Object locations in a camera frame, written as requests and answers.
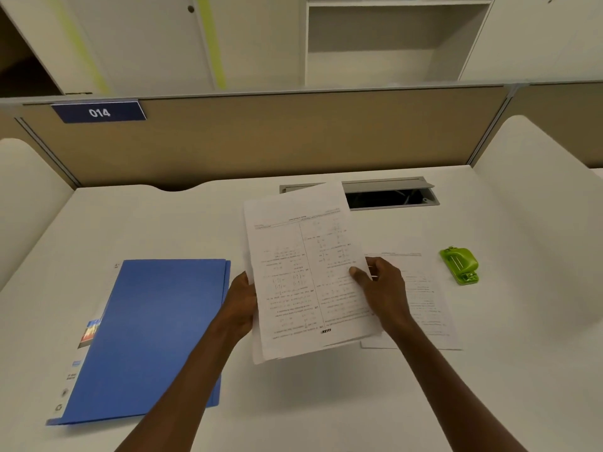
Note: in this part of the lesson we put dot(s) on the person's right hand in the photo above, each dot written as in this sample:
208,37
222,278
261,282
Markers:
386,291

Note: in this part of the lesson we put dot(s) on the person's left hand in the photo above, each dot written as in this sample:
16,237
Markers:
240,301

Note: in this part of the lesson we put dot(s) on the person's left thumb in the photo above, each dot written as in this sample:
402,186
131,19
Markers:
248,288

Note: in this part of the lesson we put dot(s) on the person's right thumb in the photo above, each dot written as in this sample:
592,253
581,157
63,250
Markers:
360,279

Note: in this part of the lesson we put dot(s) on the printed white paper sheets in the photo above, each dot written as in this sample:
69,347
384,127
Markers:
306,272

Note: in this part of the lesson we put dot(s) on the person's right forearm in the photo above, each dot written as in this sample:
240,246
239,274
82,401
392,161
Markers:
443,385

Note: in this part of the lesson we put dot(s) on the person's left forearm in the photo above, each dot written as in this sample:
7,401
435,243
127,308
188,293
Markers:
183,385

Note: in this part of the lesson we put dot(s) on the printed white paper sheet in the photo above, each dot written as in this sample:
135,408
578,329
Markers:
424,305

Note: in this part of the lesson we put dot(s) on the green hole punch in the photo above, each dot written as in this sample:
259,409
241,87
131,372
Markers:
460,263

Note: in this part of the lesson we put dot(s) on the blue file folder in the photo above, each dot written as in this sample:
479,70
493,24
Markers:
150,338

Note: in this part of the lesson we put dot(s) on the beige desk partition panel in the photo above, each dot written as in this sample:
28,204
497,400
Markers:
282,136

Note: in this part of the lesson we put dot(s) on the white desk side divider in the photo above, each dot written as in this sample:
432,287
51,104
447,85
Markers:
28,207
541,221

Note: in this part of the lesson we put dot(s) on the blue number sign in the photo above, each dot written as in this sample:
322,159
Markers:
98,112

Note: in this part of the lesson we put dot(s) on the white cabinet with open shelf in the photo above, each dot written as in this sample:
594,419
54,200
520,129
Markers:
400,37

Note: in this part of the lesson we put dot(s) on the white cabinet door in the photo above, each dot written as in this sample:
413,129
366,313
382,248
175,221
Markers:
141,42

